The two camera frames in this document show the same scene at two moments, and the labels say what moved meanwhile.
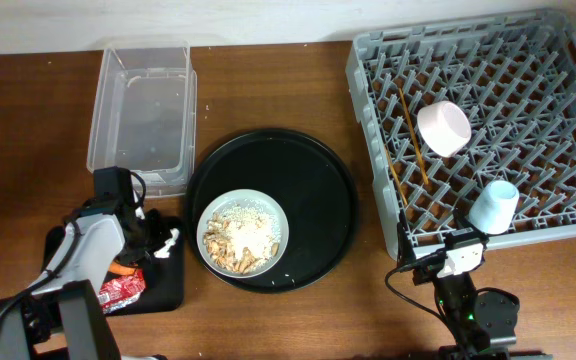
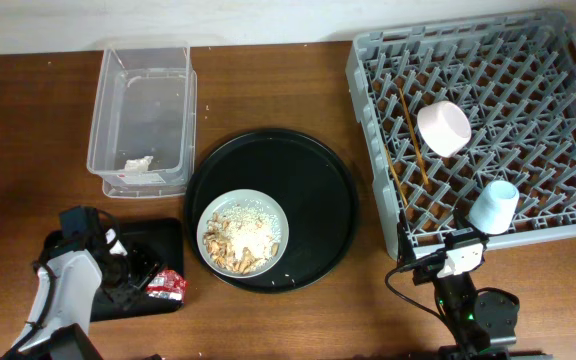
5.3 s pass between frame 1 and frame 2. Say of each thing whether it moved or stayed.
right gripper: stayed
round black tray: stayed
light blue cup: stayed
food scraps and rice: stayed
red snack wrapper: moved
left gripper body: moved
